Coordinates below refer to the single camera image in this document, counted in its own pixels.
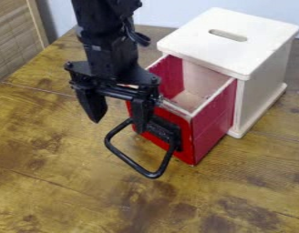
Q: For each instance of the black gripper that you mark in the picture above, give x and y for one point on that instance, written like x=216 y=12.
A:
x=111 y=74

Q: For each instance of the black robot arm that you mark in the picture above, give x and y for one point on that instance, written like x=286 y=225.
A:
x=105 y=18

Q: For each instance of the white wooden box cabinet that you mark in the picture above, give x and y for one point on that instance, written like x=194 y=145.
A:
x=246 y=47

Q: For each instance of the red wooden drawer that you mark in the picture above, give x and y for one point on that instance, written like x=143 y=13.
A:
x=198 y=103

